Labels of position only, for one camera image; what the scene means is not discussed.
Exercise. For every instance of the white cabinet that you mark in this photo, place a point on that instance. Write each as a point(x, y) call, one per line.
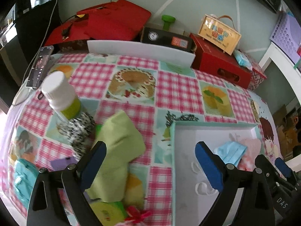
point(282, 61)

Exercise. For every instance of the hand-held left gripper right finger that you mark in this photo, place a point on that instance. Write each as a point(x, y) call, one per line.
point(209, 167)

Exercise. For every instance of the pink checkered printed tablecloth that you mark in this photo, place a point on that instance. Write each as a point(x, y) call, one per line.
point(178, 91)

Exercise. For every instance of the purple cloth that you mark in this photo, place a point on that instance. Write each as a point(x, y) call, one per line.
point(63, 163)

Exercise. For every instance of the black box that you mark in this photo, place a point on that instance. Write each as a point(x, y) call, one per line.
point(162, 37)

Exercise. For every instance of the blue wet wipes pack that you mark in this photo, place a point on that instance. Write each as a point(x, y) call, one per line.
point(242, 58)

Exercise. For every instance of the white tray with teal rim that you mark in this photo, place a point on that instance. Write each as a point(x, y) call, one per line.
point(188, 146)

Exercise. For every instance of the red patterned tin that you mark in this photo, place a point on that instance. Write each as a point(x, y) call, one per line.
point(257, 75)

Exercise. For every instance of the smartphone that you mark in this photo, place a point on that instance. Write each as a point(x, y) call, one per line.
point(40, 66)

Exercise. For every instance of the light blue face mask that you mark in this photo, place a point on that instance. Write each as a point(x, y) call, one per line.
point(229, 151)

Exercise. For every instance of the green bottle with white cap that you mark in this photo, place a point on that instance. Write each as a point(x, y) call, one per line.
point(56, 87)

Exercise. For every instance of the flat red box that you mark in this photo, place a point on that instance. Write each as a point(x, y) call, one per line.
point(70, 34)

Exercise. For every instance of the teal pouch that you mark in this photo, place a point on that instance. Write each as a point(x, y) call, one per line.
point(23, 181)

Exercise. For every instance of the leopard print cloth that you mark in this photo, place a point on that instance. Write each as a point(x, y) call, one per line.
point(80, 131)

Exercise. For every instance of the pink fluffy cloth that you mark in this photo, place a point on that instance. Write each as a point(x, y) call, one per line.
point(251, 150)

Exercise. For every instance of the green dumbbell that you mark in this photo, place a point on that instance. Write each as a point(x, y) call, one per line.
point(168, 22)

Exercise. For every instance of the green cloth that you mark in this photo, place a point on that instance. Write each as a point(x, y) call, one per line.
point(117, 141)

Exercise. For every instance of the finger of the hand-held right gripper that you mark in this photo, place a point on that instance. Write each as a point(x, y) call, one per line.
point(282, 167)
point(263, 164)

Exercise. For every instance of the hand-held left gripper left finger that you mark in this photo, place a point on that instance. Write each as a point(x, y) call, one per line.
point(94, 167)

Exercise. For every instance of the white board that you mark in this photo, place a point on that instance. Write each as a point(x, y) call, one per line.
point(141, 53)

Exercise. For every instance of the red fabric bag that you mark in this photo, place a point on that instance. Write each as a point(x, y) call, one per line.
point(117, 16)

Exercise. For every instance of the purple plastic basket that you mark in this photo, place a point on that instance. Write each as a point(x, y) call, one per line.
point(284, 33)

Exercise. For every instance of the red yarn flower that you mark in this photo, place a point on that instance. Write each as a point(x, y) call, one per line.
point(137, 213)

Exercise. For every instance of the green tissue pack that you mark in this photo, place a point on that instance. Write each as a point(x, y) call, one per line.
point(108, 213)

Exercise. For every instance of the red gift box with cutout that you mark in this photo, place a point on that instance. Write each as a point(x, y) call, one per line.
point(211, 58)

